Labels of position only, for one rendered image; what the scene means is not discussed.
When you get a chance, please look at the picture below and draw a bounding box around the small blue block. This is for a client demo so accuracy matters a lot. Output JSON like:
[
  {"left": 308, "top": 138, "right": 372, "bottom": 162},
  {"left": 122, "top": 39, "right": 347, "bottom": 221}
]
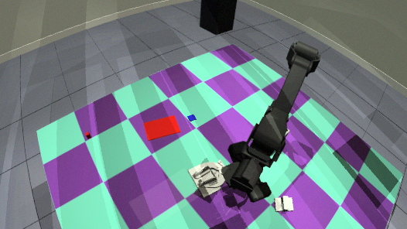
[{"left": 187, "top": 114, "right": 196, "bottom": 121}]

